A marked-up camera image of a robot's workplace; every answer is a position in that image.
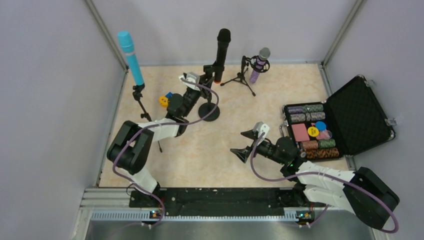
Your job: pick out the yellow traffic light brick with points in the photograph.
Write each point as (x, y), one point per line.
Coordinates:
(163, 101)

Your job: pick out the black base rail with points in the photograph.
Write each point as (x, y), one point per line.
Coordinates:
(227, 202)

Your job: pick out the pink block in case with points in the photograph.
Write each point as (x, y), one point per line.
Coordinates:
(300, 132)

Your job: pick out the tripod stand with clip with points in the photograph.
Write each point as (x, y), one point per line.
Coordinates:
(137, 95)

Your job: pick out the purple glitter microphone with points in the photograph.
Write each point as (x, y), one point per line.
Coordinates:
(259, 64)

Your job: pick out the yellow round chip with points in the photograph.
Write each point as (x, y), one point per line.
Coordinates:
(313, 131)

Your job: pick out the round base clamp stand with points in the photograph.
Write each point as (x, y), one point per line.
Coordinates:
(209, 111)

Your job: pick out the open black carrying case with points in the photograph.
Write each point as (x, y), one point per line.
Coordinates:
(358, 120)

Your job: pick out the black microphone orange end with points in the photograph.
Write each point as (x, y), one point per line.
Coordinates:
(223, 40)

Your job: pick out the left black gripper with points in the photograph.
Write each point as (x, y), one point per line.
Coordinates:
(203, 79)

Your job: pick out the blue round chip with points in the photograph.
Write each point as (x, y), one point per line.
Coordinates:
(320, 125)

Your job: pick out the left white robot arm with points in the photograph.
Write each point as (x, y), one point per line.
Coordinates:
(131, 146)

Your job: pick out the poker chip stacks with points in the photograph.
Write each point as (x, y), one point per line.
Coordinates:
(323, 147)

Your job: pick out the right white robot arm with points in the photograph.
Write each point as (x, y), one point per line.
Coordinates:
(360, 192)

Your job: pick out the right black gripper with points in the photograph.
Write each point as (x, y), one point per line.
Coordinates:
(252, 144)

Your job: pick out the tripod stand with shock mount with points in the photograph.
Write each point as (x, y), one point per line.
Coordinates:
(241, 78)

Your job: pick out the blue plastic tube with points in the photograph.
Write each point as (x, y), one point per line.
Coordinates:
(127, 46)

